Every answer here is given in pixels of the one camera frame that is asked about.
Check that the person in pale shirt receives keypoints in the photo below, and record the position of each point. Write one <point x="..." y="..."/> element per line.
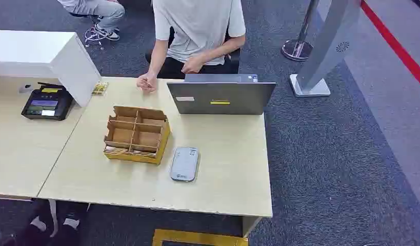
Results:
<point x="196" y="27"/>

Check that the white desk shelf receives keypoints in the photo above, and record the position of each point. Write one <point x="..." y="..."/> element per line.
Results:
<point x="33" y="51"/>

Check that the pale wooden desk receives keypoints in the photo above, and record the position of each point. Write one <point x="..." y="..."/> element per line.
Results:
<point x="23" y="152"/>
<point x="223" y="163"/>

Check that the grey kiosk stand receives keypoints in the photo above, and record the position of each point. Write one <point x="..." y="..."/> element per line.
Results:
<point x="328" y="44"/>

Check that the black tablet terminal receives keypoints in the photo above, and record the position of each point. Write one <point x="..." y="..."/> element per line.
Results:
<point x="46" y="105"/>

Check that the chrome stanchion post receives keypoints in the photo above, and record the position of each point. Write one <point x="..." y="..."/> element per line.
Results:
<point x="298" y="49"/>

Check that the person's left hand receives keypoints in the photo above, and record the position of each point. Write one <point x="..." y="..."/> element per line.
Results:
<point x="192" y="64"/>

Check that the wooden card box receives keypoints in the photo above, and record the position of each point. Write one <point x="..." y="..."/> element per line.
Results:
<point x="136" y="135"/>

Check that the grey card reader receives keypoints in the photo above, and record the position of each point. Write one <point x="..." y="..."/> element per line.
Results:
<point x="184" y="164"/>

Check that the black leg and foot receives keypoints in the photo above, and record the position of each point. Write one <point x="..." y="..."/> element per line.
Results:
<point x="70" y="227"/>
<point x="33" y="231"/>

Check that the person in grey trousers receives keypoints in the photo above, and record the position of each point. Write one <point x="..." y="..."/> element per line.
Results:
<point x="101" y="10"/>

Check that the grey laptop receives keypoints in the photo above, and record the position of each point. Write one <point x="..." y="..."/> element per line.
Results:
<point x="221" y="98"/>

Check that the red floor tape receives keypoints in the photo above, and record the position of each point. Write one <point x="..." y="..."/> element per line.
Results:
<point x="393" y="44"/>

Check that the person's right hand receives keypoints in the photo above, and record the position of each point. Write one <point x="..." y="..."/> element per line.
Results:
<point x="147" y="83"/>

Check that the white power adapter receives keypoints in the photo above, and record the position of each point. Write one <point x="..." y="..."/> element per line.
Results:
<point x="25" y="89"/>

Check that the small yellow packet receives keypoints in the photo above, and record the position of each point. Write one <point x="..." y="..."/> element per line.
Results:
<point x="100" y="88"/>

